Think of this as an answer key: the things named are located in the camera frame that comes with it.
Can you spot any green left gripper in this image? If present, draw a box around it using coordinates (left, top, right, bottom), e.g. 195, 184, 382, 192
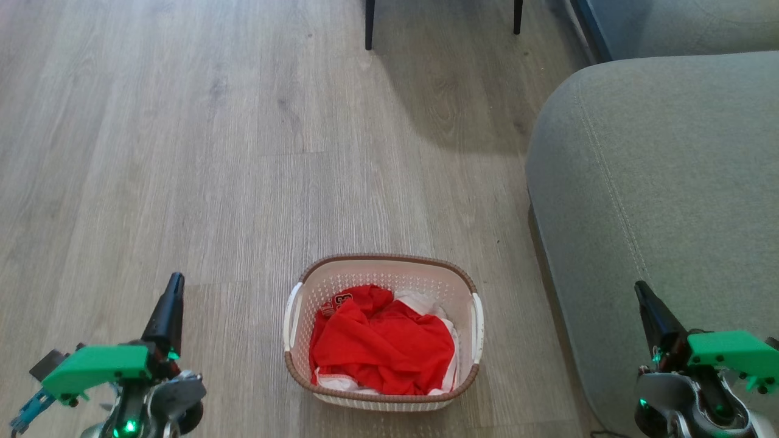
29, 273, 186, 408

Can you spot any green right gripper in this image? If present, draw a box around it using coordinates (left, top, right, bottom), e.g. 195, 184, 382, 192
634, 280, 779, 394

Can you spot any red jersey garment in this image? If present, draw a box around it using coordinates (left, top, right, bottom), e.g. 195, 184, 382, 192
309, 284, 456, 396

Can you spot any white plastic laundry basket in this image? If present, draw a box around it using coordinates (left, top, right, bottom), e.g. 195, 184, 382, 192
282, 254, 486, 412

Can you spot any white garment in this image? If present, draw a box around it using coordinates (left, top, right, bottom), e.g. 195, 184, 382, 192
313, 290, 461, 395

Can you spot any grey-green fabric sofa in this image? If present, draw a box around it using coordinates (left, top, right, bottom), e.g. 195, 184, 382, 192
525, 51, 779, 438

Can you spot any grey sofa back section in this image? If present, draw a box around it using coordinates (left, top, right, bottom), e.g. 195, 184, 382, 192
587, 0, 779, 60

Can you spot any dark blue sofa base trim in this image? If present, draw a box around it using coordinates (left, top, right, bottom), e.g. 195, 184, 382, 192
571, 0, 613, 63

